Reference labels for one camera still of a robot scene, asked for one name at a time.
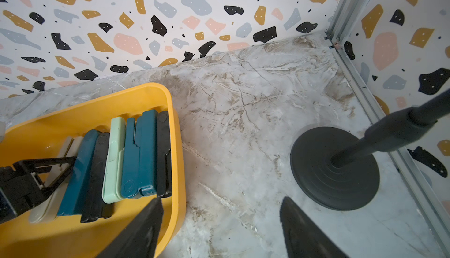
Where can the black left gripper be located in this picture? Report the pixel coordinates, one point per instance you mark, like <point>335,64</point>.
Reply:
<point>22,188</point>

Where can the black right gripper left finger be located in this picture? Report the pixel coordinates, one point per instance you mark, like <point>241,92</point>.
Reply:
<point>140,237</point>

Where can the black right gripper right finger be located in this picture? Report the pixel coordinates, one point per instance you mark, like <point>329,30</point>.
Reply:
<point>303,238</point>

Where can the teal pruning pliers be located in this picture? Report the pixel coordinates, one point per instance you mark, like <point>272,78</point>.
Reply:
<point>146,140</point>
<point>76,192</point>
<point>129,182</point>

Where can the black pruning pliers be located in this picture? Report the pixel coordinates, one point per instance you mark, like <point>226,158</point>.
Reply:
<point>94,205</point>
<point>164,161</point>

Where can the mint pruning pliers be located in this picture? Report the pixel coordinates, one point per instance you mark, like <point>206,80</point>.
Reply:
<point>114,165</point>

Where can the yellow plastic storage box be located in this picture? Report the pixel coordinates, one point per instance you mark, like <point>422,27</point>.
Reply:
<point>67,237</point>

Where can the black microphone stand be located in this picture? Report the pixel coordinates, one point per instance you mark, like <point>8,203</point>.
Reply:
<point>338,171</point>

